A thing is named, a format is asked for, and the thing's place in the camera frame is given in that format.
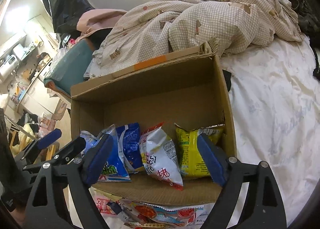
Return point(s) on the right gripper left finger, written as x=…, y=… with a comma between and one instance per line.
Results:
x=46, y=205

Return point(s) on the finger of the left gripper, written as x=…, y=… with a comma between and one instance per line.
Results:
x=30, y=153
x=62, y=157

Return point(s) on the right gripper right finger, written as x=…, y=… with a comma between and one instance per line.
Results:
x=263, y=206

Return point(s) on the pink 35 snack pack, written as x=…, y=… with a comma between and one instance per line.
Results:
x=101, y=202

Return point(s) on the colorful noodle snack bag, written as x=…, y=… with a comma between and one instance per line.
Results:
x=141, y=215

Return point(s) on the blue popcorn snack bag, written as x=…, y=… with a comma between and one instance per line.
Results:
x=114, y=169

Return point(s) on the yellow snack bag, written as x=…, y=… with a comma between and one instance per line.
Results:
x=191, y=163

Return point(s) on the teal headboard cushion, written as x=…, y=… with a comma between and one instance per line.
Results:
x=68, y=67

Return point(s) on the white red snack bag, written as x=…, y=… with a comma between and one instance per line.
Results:
x=159, y=156

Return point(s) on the white floral bed sheet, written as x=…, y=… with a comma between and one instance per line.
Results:
x=275, y=107

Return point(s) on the black cloth behind box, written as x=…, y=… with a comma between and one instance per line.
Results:
x=227, y=75

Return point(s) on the brown cardboard box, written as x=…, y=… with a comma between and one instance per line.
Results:
x=185, y=88

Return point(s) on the pink folded blanket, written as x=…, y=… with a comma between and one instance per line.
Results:
x=98, y=19

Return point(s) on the black plastic bag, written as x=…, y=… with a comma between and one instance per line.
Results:
x=65, y=14

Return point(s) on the dark camouflage garment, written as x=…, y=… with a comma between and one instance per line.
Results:
x=308, y=22

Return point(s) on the checkered bear pattern duvet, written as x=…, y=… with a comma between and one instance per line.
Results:
x=159, y=27

